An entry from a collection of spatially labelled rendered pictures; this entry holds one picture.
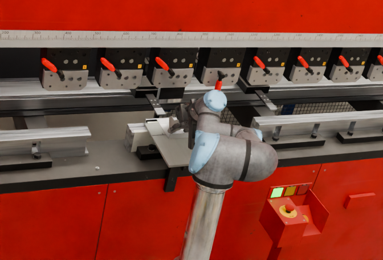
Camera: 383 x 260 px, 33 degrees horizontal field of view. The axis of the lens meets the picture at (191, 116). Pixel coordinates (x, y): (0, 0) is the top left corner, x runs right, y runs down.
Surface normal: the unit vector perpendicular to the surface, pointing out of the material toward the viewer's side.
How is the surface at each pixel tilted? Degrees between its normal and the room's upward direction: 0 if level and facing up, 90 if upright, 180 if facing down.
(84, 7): 90
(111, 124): 0
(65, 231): 90
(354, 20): 90
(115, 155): 0
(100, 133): 0
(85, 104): 90
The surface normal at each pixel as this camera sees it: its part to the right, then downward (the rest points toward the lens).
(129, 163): 0.21, -0.83
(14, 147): 0.38, 0.55
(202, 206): -0.34, 0.22
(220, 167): 0.04, 0.31
